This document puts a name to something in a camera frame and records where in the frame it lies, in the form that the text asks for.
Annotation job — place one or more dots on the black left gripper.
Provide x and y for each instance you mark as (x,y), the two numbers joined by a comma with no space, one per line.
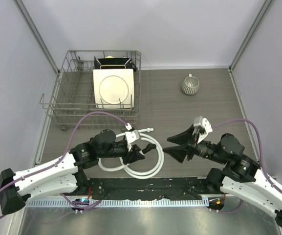
(128,152)

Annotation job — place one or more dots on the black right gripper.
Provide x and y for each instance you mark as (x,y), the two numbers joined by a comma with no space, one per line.
(190,147)

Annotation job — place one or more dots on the black elbow hose fitting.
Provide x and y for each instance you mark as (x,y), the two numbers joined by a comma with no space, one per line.
(148,148)

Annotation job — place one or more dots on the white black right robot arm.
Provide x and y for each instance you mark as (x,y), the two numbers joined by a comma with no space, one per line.
(241,176)

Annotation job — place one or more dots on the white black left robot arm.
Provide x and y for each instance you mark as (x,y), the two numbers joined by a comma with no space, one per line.
(65,174)

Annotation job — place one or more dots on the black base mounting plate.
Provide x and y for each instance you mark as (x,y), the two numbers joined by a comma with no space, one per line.
(178,188)

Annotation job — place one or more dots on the grey ribbed ceramic mug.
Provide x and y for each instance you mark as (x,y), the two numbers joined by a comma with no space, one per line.
(190,85)

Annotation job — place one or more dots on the white square plate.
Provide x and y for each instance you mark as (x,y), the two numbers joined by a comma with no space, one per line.
(114,88)

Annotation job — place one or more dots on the black square dish in rack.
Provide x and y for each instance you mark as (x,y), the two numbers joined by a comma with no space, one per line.
(114,63)

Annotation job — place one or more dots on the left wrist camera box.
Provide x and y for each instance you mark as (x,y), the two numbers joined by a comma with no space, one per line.
(131,134)

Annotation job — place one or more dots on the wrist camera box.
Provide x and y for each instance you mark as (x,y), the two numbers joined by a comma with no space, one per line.
(202,128)
(131,134)

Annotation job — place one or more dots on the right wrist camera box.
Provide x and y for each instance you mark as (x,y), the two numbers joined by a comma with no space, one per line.
(202,128)

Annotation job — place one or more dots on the white slotted cable duct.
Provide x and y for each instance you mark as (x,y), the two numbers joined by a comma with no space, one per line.
(58,202)

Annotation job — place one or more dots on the grey wire dish rack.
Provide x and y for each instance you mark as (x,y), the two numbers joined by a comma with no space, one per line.
(73,93)

